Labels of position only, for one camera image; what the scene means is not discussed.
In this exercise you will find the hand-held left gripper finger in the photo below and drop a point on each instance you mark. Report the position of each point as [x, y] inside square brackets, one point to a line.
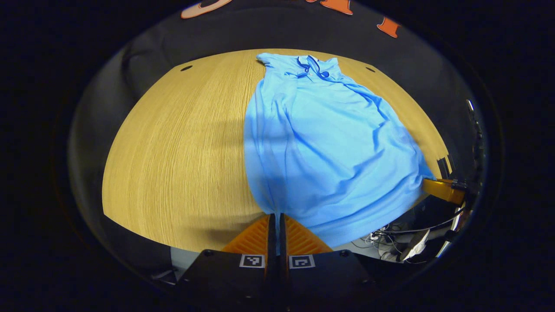
[272, 238]
[282, 238]

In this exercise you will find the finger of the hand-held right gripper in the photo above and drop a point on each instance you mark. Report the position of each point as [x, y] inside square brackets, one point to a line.
[442, 190]

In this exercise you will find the light blue T-shirt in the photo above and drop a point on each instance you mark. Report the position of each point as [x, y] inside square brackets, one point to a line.
[329, 151]

